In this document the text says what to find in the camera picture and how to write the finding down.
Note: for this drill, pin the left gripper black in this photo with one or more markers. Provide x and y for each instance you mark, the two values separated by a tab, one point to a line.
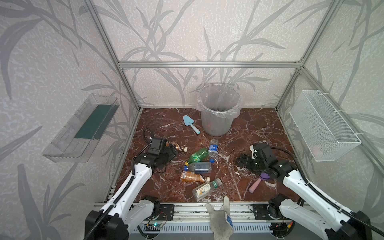
167	151

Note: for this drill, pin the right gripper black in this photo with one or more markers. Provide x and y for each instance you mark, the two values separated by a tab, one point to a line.
250	161

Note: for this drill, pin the brown nescafe bottle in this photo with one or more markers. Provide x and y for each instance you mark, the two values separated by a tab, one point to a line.
180	148
187	176

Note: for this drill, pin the tea bottle green label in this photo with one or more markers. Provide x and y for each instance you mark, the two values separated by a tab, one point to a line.
206	189

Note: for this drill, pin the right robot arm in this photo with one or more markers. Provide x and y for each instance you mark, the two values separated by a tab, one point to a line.
316	211

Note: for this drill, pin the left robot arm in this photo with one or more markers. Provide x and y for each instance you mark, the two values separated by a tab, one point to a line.
123	195

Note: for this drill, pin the grey mesh waste bin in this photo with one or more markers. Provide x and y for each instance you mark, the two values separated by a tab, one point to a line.
215	126

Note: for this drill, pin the clear plastic bin liner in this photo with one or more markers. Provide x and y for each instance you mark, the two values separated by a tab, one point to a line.
221	100

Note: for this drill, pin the clear water bottle blue cap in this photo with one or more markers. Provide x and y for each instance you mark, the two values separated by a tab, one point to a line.
199	167

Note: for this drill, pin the Pepsi bottle far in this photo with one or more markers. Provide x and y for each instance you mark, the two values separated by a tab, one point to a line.
214	149

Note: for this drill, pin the green Sprite bottle centre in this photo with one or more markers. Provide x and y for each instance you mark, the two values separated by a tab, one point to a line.
198	156

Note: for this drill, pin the light blue plastic trowel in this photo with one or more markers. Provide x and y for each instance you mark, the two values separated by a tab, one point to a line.
190	122

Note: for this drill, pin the white knitted work glove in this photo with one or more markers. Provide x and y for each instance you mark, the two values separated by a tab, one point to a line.
221	222

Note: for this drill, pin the green circuit board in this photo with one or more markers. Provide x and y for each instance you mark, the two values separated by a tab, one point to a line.
154	226

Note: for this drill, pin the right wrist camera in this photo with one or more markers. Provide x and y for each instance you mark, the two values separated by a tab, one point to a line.
253	150

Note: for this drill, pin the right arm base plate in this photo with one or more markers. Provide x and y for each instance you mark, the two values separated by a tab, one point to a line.
266	212

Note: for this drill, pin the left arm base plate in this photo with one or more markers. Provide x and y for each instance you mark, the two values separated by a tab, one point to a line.
161	211

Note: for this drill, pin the aluminium front rail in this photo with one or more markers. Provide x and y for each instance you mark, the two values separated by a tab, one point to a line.
196	213

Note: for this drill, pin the white wire mesh basket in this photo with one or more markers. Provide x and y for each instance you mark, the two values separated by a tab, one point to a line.
326	133

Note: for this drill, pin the clear acrylic wall shelf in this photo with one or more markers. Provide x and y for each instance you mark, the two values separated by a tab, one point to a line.
78	139

